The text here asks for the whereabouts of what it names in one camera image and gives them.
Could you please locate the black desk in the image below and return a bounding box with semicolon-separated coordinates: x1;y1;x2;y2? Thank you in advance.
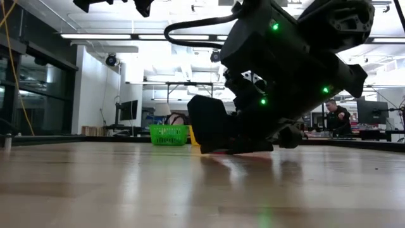
357;128;405;142

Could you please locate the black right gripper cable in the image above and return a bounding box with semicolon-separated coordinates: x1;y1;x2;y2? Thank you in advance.
163;12;241;50

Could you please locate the yellow cable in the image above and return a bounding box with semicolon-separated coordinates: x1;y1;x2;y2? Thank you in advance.
0;0;35;137

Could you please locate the black metal rig frame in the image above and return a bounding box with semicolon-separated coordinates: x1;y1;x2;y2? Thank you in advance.
164;80;215;99

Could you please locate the black computer monitor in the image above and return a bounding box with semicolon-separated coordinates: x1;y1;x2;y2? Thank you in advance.
119;99;139;122
356;99;389;125

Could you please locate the white shade table lamp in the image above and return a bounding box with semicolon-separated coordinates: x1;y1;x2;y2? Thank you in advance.
154;103;172;125

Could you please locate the long ceiling light strip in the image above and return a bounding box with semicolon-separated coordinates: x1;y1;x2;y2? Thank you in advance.
59;32;405;44

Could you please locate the yellow plastic basket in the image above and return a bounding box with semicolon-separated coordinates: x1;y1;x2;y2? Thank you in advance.
188;125;201;147

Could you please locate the wooden crate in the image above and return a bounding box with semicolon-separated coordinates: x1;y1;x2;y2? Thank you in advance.
81;125;107;137

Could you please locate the green plastic basket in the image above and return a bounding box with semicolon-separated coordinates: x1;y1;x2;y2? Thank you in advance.
149;124;190;146

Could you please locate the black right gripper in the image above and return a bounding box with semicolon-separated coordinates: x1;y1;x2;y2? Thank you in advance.
187;94;317;155

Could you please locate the person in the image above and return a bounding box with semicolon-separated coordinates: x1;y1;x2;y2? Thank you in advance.
164;112;190;126
325;99;352;136

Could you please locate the small grey post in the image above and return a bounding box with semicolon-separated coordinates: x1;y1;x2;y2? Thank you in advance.
3;133;13;152

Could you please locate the black aluminium table frame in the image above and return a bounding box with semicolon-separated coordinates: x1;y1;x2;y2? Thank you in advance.
12;134;405;153

